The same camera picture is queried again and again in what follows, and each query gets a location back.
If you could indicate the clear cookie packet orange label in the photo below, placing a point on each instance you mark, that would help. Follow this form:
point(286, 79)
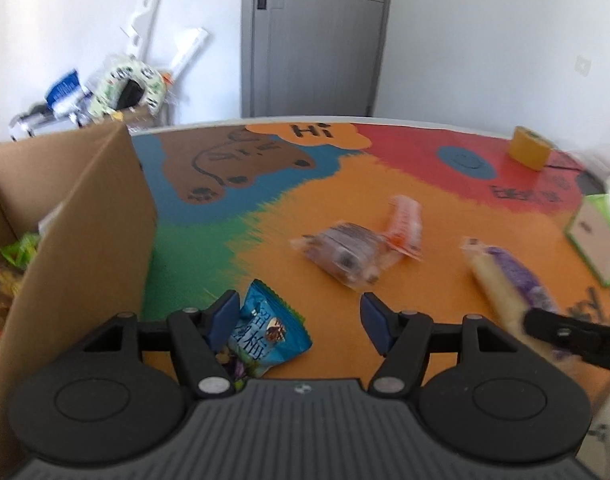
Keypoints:
point(405, 227)

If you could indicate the yellow snack packet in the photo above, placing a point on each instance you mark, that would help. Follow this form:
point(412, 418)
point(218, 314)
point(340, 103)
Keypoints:
point(0, 290)

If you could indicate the grey door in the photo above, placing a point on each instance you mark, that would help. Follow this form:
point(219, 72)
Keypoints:
point(315, 50)

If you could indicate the yellow tape roll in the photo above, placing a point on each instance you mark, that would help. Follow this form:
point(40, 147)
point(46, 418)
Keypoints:
point(530, 147)

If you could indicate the colourful printed table mat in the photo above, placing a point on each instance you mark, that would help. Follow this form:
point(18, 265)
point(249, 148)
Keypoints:
point(305, 200)

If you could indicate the short white board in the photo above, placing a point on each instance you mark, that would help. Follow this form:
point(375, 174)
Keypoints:
point(187, 52)

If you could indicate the long purple snack packet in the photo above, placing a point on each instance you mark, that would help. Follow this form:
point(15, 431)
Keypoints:
point(510, 272)

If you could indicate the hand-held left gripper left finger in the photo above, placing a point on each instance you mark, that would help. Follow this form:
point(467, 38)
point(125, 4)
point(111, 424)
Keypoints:
point(225, 317)

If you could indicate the brown cardboard box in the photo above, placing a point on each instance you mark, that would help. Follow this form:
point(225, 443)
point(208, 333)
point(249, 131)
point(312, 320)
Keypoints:
point(90, 240)

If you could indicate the green purple snack packet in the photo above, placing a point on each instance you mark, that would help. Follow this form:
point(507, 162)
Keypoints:
point(237, 370)

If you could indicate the blue plastic bag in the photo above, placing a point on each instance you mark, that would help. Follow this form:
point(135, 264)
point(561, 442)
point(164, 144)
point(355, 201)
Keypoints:
point(62, 90)

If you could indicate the brown bread packet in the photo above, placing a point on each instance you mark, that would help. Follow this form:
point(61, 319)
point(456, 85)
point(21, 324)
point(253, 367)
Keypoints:
point(345, 252)

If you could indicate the green tissue box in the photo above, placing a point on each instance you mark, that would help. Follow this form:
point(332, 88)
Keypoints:
point(597, 235)

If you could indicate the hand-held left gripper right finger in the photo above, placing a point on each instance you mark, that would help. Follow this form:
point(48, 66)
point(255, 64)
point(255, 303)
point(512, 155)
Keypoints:
point(372, 320)

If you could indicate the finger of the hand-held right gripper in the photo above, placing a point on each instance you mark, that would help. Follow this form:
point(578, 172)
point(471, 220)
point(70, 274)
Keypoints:
point(560, 332)

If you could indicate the blue snack packet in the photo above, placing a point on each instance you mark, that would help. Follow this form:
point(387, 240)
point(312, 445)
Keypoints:
point(270, 332)

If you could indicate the long white board with holes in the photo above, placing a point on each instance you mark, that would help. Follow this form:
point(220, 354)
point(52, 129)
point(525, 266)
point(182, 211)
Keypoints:
point(145, 10)

